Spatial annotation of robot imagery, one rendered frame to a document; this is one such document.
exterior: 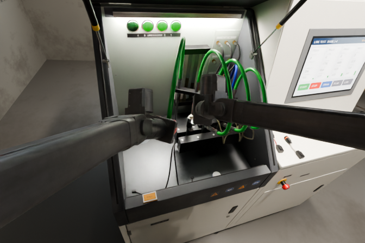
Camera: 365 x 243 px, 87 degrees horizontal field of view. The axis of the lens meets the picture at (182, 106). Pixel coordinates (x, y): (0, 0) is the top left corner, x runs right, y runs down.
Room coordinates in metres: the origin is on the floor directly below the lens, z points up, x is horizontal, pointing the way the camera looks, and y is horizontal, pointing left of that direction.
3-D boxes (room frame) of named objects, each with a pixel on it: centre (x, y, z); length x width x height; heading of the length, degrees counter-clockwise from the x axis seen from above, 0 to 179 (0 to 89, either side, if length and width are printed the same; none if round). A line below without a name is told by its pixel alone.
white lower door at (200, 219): (0.35, -0.14, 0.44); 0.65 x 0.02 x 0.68; 112
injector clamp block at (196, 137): (0.63, -0.16, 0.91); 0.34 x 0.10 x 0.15; 112
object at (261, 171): (0.36, -0.13, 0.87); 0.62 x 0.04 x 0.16; 112
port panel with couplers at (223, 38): (0.92, -0.17, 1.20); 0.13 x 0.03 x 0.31; 112
